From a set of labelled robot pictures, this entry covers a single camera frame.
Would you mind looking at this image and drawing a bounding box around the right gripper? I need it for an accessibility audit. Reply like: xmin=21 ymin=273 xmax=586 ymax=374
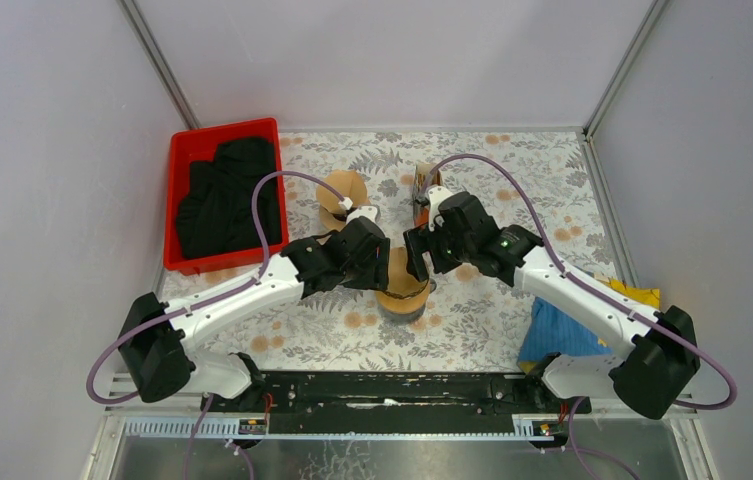
xmin=403 ymin=218 xmax=474 ymax=282

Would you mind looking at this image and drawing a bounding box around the orange coffee filter box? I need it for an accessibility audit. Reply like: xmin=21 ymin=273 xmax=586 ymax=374
xmin=411 ymin=163 xmax=443 ymax=226

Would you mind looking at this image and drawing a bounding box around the red-rimmed glass carafe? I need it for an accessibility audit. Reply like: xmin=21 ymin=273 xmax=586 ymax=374
xmin=326 ymin=228 xmax=350 ymax=250

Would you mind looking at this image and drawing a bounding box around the grey glass pitcher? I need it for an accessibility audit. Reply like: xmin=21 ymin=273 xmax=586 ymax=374
xmin=377 ymin=280 xmax=437 ymax=325

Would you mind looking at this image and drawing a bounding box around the grey ribbed glass dripper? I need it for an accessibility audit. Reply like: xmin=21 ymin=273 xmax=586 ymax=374
xmin=379 ymin=278 xmax=430 ymax=300

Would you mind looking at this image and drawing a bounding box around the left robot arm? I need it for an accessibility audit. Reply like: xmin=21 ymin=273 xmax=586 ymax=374
xmin=117 ymin=217 xmax=390 ymax=411

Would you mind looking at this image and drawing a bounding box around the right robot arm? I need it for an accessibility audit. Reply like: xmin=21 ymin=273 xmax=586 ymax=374
xmin=404 ymin=186 xmax=700 ymax=420

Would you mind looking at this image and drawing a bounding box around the floral table mat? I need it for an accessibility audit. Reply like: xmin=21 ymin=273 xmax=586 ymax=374
xmin=139 ymin=130 xmax=619 ymax=374

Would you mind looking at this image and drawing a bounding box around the black cloth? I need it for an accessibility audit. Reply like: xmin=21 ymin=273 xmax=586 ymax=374
xmin=175 ymin=136 xmax=276 ymax=260

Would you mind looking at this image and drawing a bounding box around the blue cloth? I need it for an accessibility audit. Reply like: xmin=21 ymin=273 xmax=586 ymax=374
xmin=517 ymin=297 xmax=612 ymax=373

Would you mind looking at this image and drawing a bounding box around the red plastic bin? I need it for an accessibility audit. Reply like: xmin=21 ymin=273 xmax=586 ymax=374
xmin=162 ymin=117 xmax=282 ymax=275

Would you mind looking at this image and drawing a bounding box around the yellow blue snack bag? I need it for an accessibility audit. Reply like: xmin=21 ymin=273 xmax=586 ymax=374
xmin=602 ymin=278 xmax=661 ymax=310

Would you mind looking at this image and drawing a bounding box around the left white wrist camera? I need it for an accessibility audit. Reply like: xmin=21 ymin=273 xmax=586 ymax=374
xmin=333 ymin=197 xmax=380 ymax=224

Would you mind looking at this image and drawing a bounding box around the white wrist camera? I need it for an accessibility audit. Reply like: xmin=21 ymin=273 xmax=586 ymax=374
xmin=414 ymin=185 xmax=453 ymax=231
xmin=333 ymin=197 xmax=380 ymax=224

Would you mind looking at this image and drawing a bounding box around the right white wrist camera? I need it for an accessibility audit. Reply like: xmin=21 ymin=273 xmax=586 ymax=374
xmin=414 ymin=185 xmax=453 ymax=231

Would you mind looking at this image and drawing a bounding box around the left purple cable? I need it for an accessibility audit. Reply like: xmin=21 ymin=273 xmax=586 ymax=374
xmin=85 ymin=170 xmax=354 ymax=480

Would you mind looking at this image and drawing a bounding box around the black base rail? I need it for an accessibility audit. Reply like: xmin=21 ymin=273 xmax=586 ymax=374
xmin=203 ymin=371 xmax=591 ymax=438

